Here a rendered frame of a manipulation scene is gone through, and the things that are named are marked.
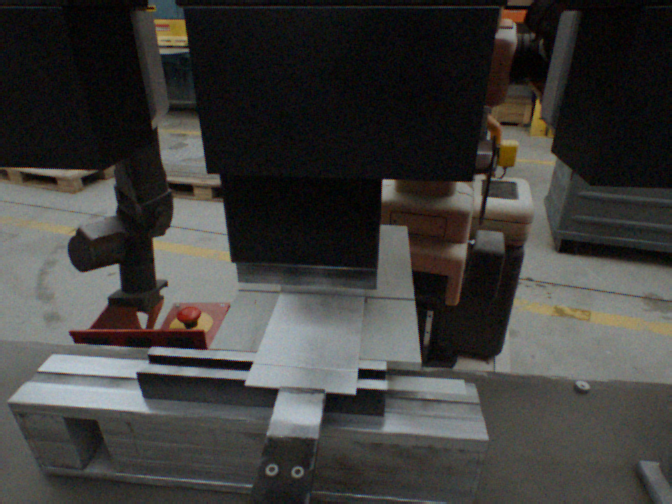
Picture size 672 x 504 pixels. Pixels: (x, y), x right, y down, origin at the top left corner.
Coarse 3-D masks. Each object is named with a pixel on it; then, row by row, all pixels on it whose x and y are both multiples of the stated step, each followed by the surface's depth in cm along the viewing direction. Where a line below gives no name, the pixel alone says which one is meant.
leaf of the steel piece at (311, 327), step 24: (288, 288) 45; (312, 288) 44; (336, 288) 44; (288, 312) 42; (312, 312) 42; (336, 312) 42; (360, 312) 42; (264, 336) 39; (288, 336) 39; (312, 336) 39; (336, 336) 39; (360, 336) 39; (264, 360) 36; (288, 360) 36; (312, 360) 36; (336, 360) 36
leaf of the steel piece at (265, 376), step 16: (256, 368) 35; (272, 368) 35; (288, 368) 35; (304, 368) 35; (256, 384) 34; (272, 384) 34; (288, 384) 34; (304, 384) 34; (320, 384) 34; (336, 384) 34; (352, 384) 34
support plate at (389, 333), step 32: (384, 256) 52; (256, 288) 46; (384, 288) 46; (224, 320) 41; (256, 320) 41; (384, 320) 41; (416, 320) 41; (256, 352) 38; (384, 352) 37; (416, 352) 37
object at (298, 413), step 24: (288, 408) 31; (312, 408) 31; (288, 432) 30; (312, 432) 30; (264, 456) 28; (288, 456) 28; (312, 456) 28; (264, 480) 27; (288, 480) 27; (312, 480) 27
